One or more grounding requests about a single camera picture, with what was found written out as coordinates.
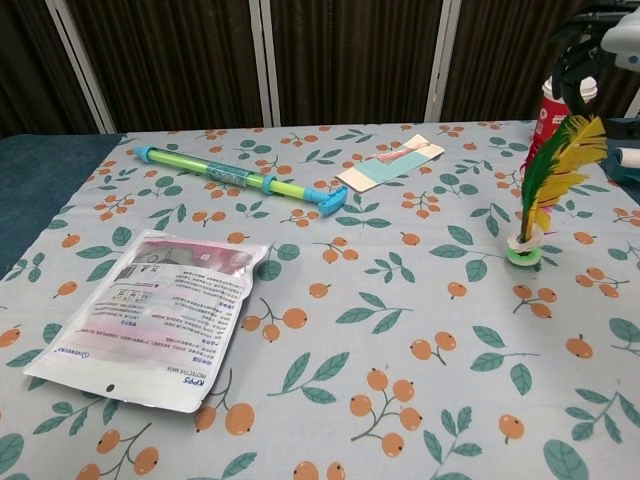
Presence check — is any beige and teal card package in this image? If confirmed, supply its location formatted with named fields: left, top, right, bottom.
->
left=333, top=133, right=448, bottom=193

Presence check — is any white paper roll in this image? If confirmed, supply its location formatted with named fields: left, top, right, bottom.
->
left=613, top=146, right=640, bottom=172

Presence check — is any red paper cup white lid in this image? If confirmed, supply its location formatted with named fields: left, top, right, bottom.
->
left=530, top=74, right=600, bottom=152

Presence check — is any green and blue water squirter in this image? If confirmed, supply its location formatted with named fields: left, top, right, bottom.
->
left=133, top=144, right=349, bottom=218

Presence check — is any dark partition panel white frame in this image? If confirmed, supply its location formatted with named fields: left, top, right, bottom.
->
left=259, top=0, right=454, bottom=128
left=51, top=0, right=279, bottom=135
left=0, top=0, right=109, bottom=139
left=433, top=0, right=640, bottom=123

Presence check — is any fruit and leaf patterned tablecloth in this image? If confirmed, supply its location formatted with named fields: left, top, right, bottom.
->
left=0, top=117, right=640, bottom=480

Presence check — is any colourful feather shuttlecock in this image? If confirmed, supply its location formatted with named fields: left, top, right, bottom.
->
left=504, top=113, right=610, bottom=267

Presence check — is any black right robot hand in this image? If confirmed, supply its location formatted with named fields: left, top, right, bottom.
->
left=548, top=3, right=627, bottom=117

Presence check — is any white face mask package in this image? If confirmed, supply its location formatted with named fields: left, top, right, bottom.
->
left=22, top=229, right=275, bottom=415

